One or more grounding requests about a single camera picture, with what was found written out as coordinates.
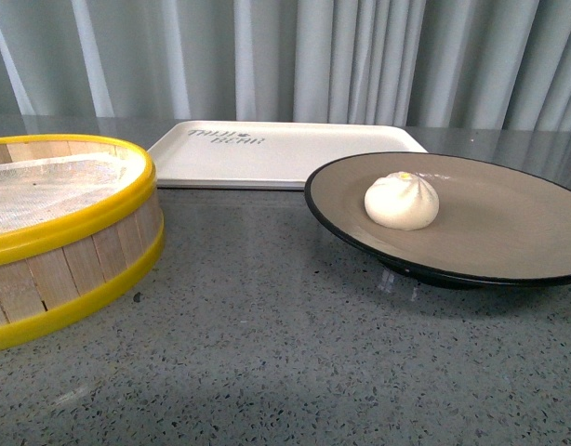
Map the yellow rimmed bamboo steamer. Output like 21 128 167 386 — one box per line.
0 134 165 350

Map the white steamer liner cloth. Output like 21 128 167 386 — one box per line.
0 152 144 234

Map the white bear print tray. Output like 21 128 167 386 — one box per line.
149 121 426 190

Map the beige plate with black rim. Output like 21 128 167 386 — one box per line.
305 152 571 286

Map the grey pleated curtain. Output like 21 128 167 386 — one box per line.
0 1 571 131

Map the white steamed bun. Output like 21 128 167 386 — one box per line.
364 172 440 230

